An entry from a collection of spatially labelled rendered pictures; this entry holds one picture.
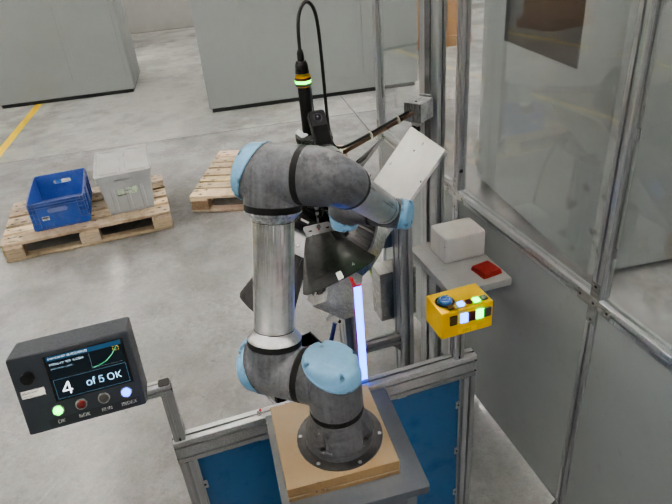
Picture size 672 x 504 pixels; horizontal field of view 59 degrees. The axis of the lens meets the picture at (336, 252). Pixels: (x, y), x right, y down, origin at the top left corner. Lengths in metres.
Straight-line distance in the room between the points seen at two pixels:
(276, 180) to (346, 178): 0.13
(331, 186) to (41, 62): 8.16
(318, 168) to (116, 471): 2.09
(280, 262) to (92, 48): 7.90
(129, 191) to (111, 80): 4.43
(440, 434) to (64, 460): 1.76
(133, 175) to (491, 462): 3.22
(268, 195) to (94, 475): 2.04
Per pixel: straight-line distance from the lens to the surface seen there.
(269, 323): 1.22
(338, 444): 1.29
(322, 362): 1.20
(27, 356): 1.48
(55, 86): 9.16
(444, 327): 1.67
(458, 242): 2.23
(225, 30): 7.24
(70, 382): 1.49
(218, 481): 1.86
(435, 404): 1.93
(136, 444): 2.99
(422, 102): 2.19
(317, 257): 1.73
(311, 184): 1.08
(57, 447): 3.15
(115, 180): 4.69
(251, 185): 1.14
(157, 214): 4.68
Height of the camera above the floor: 2.06
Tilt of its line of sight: 30 degrees down
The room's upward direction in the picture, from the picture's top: 5 degrees counter-clockwise
